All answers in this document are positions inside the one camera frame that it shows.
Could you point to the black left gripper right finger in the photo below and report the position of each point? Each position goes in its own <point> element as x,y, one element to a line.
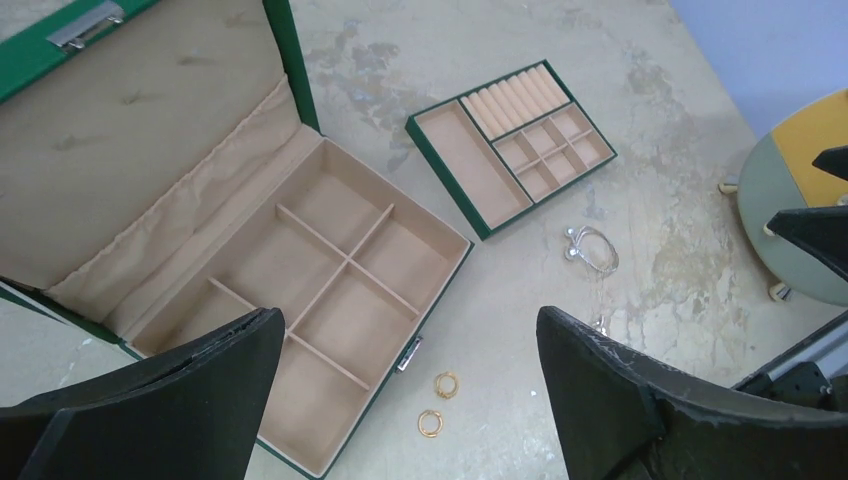
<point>622,414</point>

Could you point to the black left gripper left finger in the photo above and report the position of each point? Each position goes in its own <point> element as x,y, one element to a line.
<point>192,412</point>

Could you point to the gold hoop earring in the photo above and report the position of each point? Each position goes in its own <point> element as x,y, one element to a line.
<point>430,423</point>
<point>446,385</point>

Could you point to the green jewelry box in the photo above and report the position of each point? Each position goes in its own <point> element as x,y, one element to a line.
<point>163,172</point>

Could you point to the green jewelry tray insert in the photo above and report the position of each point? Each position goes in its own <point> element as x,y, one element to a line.
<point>503,148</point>

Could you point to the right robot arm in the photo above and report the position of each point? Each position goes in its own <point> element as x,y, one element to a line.
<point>622,414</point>

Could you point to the silver earring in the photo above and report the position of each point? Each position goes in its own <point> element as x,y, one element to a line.
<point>601,325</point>

